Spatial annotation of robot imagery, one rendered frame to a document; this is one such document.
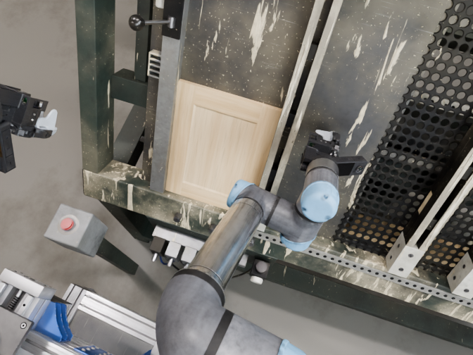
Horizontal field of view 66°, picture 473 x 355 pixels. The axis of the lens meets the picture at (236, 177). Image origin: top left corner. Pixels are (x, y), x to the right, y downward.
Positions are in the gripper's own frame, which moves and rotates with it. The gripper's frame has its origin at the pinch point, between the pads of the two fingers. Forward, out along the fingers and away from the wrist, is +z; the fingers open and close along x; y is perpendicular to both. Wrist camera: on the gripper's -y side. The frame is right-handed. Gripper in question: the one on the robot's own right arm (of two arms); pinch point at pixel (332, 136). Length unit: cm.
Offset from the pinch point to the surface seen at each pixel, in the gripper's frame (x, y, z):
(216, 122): 6.6, 33.7, 0.6
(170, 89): -0.5, 48.2, -1.8
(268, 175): 15.8, 14.0, -4.9
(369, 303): 99, -54, 37
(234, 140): 10.8, 27.0, 0.7
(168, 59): -9, 50, -2
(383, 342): 122, -71, 35
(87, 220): 45, 66, -18
